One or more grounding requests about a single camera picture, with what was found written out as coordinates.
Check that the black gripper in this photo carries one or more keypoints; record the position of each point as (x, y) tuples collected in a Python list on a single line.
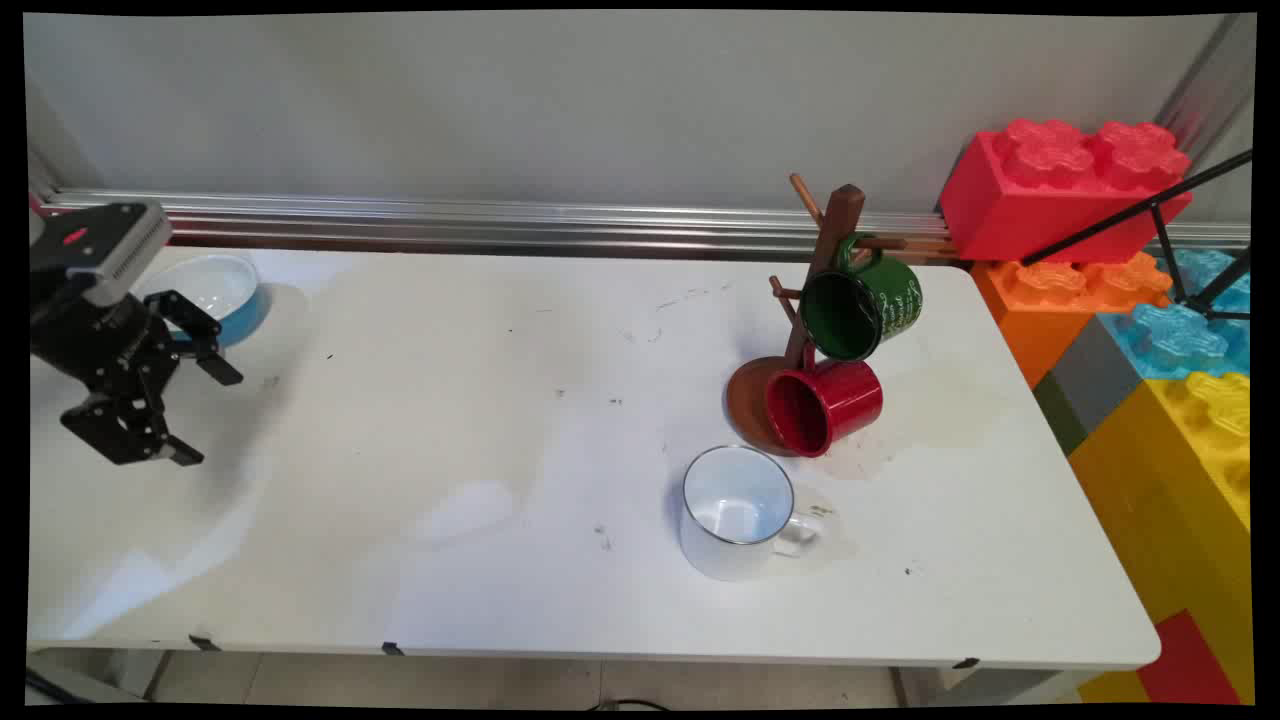
[(95, 345)]

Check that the green enamel mug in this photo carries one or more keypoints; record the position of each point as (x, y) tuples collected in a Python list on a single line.
[(860, 305)]

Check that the blue bowl white inside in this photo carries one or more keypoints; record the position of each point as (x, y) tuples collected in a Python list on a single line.
[(215, 285)]

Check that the white enamel mug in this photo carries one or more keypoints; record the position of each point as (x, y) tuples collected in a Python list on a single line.
[(735, 515)]

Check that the red enamel mug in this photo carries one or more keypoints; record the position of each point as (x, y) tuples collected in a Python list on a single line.
[(830, 400)]

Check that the brown wooden mug tree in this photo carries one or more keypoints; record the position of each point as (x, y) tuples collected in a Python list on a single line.
[(828, 240)]

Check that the big orange toy block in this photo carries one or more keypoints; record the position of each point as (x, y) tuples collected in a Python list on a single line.
[(1040, 310)]

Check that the big red toy block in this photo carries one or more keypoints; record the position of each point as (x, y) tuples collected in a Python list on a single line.
[(1050, 200)]

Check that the big grey toy block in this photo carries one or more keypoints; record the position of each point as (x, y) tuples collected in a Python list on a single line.
[(1095, 380)]

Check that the black tripod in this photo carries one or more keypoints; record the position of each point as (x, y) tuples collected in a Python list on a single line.
[(1160, 225)]

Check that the big yellow toy block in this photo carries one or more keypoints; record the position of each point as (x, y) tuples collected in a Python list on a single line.
[(1170, 480)]

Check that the big light blue toy block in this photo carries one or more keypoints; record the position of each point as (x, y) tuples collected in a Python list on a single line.
[(1180, 340)]

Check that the flat red toy block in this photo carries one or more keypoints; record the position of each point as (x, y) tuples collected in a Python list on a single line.
[(1190, 665)]

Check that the aluminium upright profile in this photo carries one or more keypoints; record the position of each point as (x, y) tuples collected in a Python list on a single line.
[(1200, 90)]

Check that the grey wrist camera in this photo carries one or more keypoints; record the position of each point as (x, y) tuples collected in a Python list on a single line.
[(110, 250)]

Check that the aluminium rail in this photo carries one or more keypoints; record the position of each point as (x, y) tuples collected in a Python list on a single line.
[(500, 225)]

